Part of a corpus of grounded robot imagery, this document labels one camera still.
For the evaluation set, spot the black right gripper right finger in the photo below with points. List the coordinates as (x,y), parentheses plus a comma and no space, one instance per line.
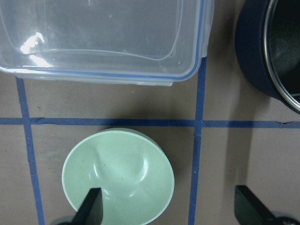
(249,210)

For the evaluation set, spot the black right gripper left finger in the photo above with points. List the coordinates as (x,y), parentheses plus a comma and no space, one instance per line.
(91,209)

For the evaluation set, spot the green bowl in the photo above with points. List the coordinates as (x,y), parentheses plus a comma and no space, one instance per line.
(135,176)

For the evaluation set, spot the blue saucepan with lid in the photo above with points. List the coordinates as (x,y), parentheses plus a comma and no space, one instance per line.
(267,45)

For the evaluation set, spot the clear plastic food container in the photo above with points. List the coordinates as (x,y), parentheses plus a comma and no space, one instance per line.
(143,42)

